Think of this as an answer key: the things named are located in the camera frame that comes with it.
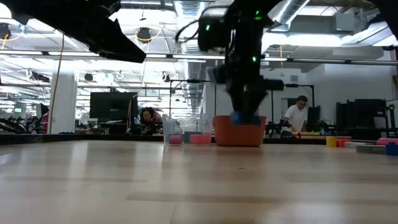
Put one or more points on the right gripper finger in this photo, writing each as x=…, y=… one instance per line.
x=255, y=102
x=239, y=102

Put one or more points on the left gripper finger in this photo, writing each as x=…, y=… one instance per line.
x=118, y=46

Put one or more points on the small green block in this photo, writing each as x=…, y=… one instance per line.
x=186, y=137

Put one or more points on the small yellow block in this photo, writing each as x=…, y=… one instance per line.
x=331, y=141

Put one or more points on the small orange block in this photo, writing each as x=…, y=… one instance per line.
x=343, y=142

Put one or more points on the plain wooden block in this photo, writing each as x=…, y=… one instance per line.
x=370, y=149
x=354, y=144

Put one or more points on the red toy brick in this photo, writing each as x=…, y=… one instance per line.
x=387, y=141

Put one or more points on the orange plastic bin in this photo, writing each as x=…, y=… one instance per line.
x=237, y=137

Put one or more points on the black round speaker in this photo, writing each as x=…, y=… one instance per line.
x=88, y=76

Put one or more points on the person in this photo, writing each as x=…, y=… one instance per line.
x=295, y=115
x=149, y=118

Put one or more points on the clear plastic bin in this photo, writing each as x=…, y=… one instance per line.
x=186, y=124

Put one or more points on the black monitor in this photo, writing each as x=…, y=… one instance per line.
x=113, y=107

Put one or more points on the white pillar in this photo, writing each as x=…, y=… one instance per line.
x=66, y=102

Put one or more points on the black cabinet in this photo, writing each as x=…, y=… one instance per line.
x=370, y=115

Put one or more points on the black overhead camera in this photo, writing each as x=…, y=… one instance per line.
x=144, y=35

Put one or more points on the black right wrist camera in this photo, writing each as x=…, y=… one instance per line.
x=214, y=32

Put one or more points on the black stand frame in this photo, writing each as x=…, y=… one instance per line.
x=298, y=85
x=189, y=81

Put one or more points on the silver ventilation duct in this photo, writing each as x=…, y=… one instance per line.
x=186, y=9

